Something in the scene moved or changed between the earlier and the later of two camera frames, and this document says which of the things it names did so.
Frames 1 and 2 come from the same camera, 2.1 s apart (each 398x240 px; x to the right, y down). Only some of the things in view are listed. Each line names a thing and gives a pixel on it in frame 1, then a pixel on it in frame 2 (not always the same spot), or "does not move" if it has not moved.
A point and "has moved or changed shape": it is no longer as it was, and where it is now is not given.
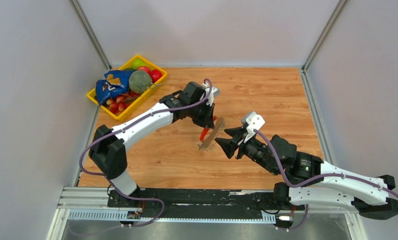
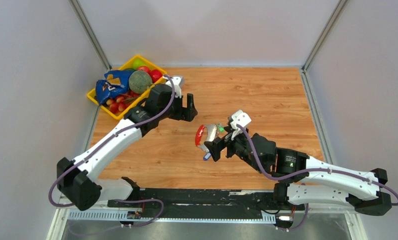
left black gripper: x=207 y=121 to x=188 y=113
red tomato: x=155 y=75 does not move
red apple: x=144 y=68 does not move
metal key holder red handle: x=209 y=135 has moved or changed shape
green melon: x=139 y=81 does not move
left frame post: x=78 y=10 does not move
